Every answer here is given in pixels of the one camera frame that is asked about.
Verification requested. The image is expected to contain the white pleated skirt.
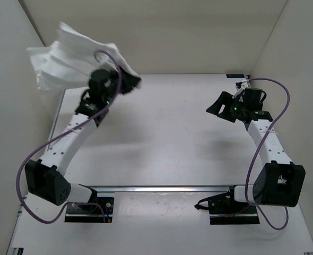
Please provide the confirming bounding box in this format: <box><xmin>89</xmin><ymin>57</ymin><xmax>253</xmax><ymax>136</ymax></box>
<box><xmin>27</xmin><ymin>22</ymin><xmax>140</xmax><ymax>93</ymax></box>

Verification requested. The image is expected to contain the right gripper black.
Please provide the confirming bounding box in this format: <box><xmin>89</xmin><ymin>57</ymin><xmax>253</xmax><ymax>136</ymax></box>
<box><xmin>206</xmin><ymin>92</ymin><xmax>247</xmax><ymax>123</ymax></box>

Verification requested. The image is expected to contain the aluminium left side rail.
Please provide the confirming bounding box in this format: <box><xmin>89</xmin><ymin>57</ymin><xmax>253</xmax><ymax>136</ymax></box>
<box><xmin>48</xmin><ymin>90</ymin><xmax>65</xmax><ymax>140</ymax></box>

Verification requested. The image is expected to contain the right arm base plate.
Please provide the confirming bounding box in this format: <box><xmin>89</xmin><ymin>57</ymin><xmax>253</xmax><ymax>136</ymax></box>
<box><xmin>194</xmin><ymin>192</ymin><xmax>260</xmax><ymax>225</ymax></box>

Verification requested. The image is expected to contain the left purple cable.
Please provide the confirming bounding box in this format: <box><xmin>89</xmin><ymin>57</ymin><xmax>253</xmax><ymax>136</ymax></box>
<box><xmin>15</xmin><ymin>49</ymin><xmax>124</xmax><ymax>224</ymax></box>

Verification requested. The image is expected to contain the aluminium front rail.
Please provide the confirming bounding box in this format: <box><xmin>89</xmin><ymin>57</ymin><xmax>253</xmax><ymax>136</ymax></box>
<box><xmin>92</xmin><ymin>185</ymin><xmax>229</xmax><ymax>193</ymax></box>

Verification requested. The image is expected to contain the purple cable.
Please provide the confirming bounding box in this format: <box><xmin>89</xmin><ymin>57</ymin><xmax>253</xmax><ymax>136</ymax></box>
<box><xmin>209</xmin><ymin>77</ymin><xmax>291</xmax><ymax>230</ymax></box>
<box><xmin>15</xmin><ymin>49</ymin><xmax>124</xmax><ymax>224</ymax></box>

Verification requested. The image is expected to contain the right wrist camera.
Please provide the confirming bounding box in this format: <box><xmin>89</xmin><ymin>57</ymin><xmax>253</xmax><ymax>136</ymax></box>
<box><xmin>232</xmin><ymin>80</ymin><xmax>249</xmax><ymax>98</ymax></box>

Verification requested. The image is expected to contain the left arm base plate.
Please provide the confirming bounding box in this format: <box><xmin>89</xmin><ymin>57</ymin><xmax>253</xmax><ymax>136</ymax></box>
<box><xmin>64</xmin><ymin>197</ymin><xmax>115</xmax><ymax>224</ymax></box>

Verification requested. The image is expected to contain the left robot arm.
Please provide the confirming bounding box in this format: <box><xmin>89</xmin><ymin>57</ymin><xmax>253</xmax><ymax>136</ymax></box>
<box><xmin>24</xmin><ymin>69</ymin><xmax>120</xmax><ymax>211</ymax></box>

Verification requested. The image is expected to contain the right blue corner label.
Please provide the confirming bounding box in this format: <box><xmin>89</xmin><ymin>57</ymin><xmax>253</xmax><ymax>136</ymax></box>
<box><xmin>226</xmin><ymin>74</ymin><xmax>245</xmax><ymax>79</ymax></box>

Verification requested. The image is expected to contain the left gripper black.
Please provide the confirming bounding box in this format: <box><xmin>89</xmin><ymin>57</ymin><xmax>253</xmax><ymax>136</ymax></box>
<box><xmin>107</xmin><ymin>63</ymin><xmax>143</xmax><ymax>99</ymax></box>

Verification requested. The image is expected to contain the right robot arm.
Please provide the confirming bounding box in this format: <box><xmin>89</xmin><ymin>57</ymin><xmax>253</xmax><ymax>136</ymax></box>
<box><xmin>206</xmin><ymin>88</ymin><xmax>306</xmax><ymax>213</ymax></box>

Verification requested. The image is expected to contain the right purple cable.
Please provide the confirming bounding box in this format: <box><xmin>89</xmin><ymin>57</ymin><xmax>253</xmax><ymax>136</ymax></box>
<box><xmin>209</xmin><ymin>77</ymin><xmax>291</xmax><ymax>230</ymax></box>

